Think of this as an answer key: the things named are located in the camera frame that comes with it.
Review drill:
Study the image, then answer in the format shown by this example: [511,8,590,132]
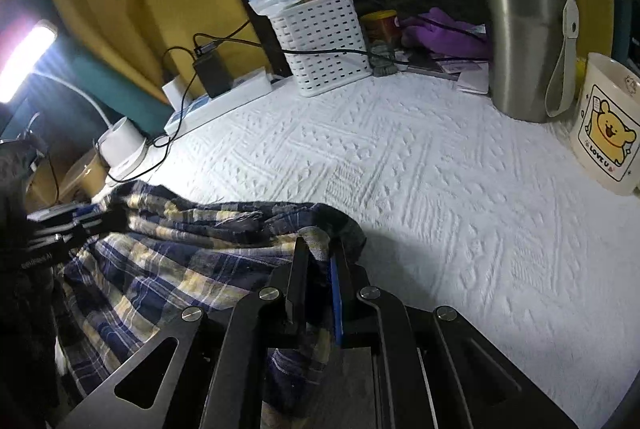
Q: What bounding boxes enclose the white plastic basket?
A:
[268,0,375,98]

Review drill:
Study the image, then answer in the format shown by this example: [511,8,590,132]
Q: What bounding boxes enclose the white cartoon mug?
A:
[569,51,640,198]

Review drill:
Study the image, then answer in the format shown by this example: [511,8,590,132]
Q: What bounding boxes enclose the white charger plug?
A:
[162,78,194,110]

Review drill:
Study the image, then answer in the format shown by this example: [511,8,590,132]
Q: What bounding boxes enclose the blue yellow plaid shirt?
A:
[52,182,368,429]

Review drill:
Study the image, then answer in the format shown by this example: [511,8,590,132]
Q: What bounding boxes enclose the white power strip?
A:
[163,66,287,138]

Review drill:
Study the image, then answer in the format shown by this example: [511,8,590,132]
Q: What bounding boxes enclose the black power adapter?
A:
[192,53,235,99]

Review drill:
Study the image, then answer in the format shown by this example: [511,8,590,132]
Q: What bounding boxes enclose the teal curtain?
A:
[62,41,174,138]

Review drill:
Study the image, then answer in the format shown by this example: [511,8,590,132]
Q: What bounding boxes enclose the paper booklets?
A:
[407,53,494,96]

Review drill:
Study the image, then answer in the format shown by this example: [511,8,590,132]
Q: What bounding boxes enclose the purple cloth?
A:
[397,6,494,60]

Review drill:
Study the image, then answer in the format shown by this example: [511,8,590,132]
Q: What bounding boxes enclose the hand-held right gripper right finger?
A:
[329,235,579,429]

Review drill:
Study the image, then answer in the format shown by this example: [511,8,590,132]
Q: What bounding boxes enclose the yellow lidded jar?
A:
[359,8,401,45]

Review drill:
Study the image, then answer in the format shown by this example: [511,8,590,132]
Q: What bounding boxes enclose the brown cardboard box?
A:
[24,153,66,211]

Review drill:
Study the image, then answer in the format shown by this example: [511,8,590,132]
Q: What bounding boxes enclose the white textured table cover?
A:
[54,68,640,429]

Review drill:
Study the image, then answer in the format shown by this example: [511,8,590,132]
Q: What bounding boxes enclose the stainless steel tumbler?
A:
[479,0,582,124]

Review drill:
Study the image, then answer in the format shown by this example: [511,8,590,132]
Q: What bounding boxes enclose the black cable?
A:
[194,34,402,61]
[142,20,251,151]

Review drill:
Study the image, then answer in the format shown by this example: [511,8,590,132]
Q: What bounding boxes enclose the tan round container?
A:
[60,148,110,200]

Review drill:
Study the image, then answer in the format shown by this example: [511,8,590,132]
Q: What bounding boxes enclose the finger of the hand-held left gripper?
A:
[30,227,109,256]
[27,204,127,231]

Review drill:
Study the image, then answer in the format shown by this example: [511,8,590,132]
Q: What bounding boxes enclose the white desk lamp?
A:
[0,18,151,176]

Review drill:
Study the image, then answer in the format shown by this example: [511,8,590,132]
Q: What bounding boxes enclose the grey knitted item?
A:
[372,43,397,78]

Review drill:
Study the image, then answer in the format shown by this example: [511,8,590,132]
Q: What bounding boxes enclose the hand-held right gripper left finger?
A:
[55,236,311,429]

